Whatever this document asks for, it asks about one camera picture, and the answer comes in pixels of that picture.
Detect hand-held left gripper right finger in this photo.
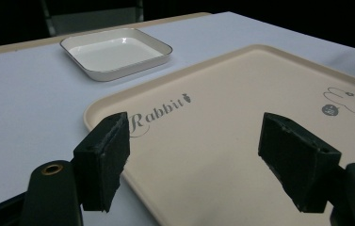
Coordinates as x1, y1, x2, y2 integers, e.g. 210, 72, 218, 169
257, 112, 343, 214

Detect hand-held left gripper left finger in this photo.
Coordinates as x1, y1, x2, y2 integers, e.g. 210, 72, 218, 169
72, 111, 132, 214

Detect beige printed plastic tray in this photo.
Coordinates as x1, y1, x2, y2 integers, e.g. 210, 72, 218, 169
83, 43, 355, 226

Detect white square dish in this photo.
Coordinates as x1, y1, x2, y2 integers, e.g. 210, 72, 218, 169
59, 27, 173, 83

